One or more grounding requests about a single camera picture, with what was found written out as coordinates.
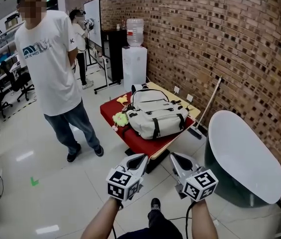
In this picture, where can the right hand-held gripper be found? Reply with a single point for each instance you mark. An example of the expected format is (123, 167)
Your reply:
(200, 185)

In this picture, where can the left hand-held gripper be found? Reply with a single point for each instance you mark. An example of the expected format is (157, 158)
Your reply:
(120, 183)

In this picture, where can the white backpack bag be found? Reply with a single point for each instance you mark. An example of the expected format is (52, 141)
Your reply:
(155, 113)

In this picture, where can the person's right forearm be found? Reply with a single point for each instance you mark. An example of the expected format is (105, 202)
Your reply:
(203, 220)

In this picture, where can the person's left forearm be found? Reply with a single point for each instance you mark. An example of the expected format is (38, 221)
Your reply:
(100, 220)

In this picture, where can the red padded table cover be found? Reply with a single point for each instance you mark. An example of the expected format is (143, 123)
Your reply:
(140, 141)

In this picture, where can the green plush toy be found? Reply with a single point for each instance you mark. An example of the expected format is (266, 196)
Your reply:
(120, 119)

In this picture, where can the person's black shoe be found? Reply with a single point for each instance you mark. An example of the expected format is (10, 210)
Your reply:
(155, 204)

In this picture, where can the white bathtub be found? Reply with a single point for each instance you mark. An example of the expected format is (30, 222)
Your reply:
(242, 153)

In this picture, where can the yellow star plush toy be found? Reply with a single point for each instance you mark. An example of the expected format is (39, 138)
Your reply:
(121, 99)

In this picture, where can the person's black trouser leg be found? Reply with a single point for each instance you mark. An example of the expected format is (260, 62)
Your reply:
(162, 225)

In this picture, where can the person's dark shirt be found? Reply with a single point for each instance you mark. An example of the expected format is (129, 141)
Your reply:
(137, 234)

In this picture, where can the white water dispenser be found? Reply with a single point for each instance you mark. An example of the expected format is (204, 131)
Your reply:
(134, 68)

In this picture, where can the green floor tape mark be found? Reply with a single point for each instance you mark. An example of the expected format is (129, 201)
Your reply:
(34, 182)

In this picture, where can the black cabinet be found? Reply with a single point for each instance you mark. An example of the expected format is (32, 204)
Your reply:
(113, 56)

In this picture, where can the clear water jug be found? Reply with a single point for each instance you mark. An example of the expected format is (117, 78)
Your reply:
(135, 32)

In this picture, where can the whiteboard on wheeled stand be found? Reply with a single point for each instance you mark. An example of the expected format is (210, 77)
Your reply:
(92, 21)

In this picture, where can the white wall socket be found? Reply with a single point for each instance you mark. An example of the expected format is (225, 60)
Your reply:
(176, 89)
(190, 97)

